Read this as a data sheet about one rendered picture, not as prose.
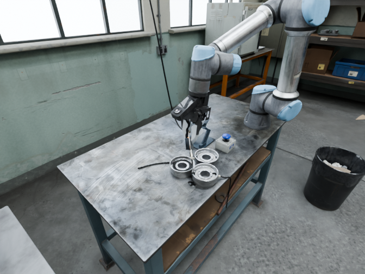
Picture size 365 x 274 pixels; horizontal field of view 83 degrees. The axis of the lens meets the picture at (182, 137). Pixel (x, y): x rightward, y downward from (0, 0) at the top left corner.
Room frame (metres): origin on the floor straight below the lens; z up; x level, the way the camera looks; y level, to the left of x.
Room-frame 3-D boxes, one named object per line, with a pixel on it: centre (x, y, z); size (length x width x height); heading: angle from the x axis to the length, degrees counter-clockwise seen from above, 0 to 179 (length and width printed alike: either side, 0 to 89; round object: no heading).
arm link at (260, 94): (1.07, -0.45, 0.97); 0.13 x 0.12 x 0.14; 26
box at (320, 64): (3.60, -2.27, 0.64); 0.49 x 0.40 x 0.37; 53
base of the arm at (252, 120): (1.08, -0.44, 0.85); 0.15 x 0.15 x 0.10
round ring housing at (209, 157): (0.72, -0.11, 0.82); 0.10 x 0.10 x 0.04
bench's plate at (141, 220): (0.94, -0.07, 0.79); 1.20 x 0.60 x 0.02; 138
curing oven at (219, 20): (3.22, -0.74, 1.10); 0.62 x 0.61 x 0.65; 138
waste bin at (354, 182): (1.22, -1.19, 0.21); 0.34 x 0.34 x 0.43
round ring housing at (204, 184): (0.61, -0.09, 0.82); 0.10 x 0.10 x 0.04
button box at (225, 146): (0.84, -0.21, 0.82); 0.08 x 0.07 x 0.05; 138
